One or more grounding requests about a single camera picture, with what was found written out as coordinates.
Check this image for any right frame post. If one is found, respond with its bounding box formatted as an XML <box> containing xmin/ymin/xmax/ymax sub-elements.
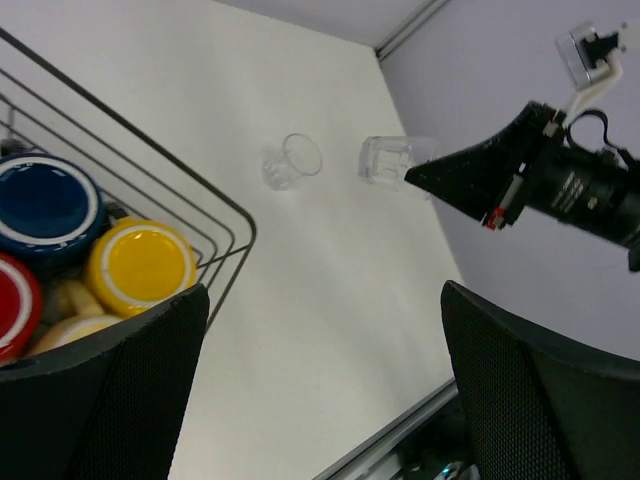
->
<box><xmin>373</xmin><ymin>0</ymin><xmax>450</xmax><ymax>62</ymax></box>

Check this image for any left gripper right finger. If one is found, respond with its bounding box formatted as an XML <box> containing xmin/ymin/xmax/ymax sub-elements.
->
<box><xmin>440</xmin><ymin>281</ymin><xmax>639</xmax><ymax>479</ymax></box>

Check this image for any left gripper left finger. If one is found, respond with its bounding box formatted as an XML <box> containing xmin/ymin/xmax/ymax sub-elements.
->
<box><xmin>1</xmin><ymin>284</ymin><xmax>210</xmax><ymax>479</ymax></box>

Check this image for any pale yellow mug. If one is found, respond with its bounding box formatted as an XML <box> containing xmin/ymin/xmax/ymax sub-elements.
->
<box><xmin>25</xmin><ymin>280</ymin><xmax>123</xmax><ymax>357</ymax></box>

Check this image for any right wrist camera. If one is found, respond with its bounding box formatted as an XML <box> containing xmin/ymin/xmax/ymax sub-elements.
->
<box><xmin>555</xmin><ymin>19</ymin><xmax>639</xmax><ymax>126</ymax></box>

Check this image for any red mug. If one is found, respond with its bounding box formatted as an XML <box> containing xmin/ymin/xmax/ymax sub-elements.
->
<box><xmin>1</xmin><ymin>253</ymin><xmax>43</xmax><ymax>366</ymax></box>

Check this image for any wire dish rack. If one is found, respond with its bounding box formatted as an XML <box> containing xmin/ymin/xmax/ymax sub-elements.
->
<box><xmin>1</xmin><ymin>30</ymin><xmax>257</xmax><ymax>317</ymax></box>

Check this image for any clear glass cup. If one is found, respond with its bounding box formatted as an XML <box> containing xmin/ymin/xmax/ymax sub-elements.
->
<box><xmin>358</xmin><ymin>136</ymin><xmax>441</xmax><ymax>200</ymax></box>
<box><xmin>261</xmin><ymin>133</ymin><xmax>323</xmax><ymax>191</ymax></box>

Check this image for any blue mug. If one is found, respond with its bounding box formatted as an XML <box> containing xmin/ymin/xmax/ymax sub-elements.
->
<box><xmin>1</xmin><ymin>153</ymin><xmax>106</xmax><ymax>277</ymax></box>

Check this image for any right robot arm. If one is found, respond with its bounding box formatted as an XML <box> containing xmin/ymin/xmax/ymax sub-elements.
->
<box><xmin>404</xmin><ymin>101</ymin><xmax>639</xmax><ymax>273</ymax></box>

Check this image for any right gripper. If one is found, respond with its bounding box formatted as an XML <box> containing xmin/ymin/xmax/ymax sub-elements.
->
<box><xmin>404</xmin><ymin>101</ymin><xmax>567</xmax><ymax>230</ymax></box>

